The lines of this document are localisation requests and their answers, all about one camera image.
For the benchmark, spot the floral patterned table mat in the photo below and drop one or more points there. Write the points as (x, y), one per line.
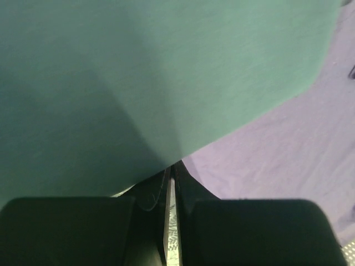
(172, 245)

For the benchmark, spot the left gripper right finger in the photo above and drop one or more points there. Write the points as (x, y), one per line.
(217, 231)

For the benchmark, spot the purple t shirt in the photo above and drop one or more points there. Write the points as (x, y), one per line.
(301, 149)

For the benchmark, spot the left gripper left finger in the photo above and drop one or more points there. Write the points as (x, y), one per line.
(126, 230)

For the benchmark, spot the folded teal t shirt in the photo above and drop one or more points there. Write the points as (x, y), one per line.
(99, 95)

